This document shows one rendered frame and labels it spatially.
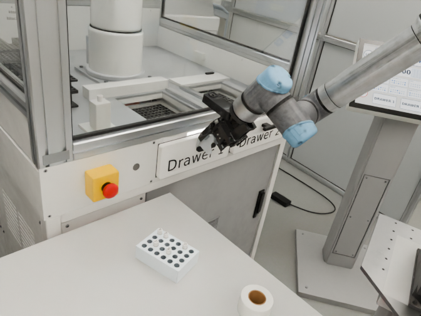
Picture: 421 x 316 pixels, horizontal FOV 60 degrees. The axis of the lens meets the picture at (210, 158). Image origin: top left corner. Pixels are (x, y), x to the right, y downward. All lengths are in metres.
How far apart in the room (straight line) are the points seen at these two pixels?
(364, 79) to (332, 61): 1.87
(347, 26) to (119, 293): 2.31
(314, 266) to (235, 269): 1.24
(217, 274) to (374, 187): 1.17
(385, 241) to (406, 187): 1.48
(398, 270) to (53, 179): 0.90
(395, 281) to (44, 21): 0.99
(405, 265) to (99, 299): 0.79
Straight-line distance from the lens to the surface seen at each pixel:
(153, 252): 0.87
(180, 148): 1.07
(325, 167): 2.92
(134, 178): 1.03
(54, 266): 0.91
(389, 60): 0.91
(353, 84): 0.93
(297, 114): 0.87
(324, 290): 2.02
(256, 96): 0.88
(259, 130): 1.33
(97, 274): 0.88
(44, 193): 0.92
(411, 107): 1.67
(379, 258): 1.12
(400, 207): 2.71
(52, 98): 0.82
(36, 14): 0.78
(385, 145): 1.81
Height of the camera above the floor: 1.40
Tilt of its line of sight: 29 degrees down
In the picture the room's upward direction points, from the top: 9 degrees clockwise
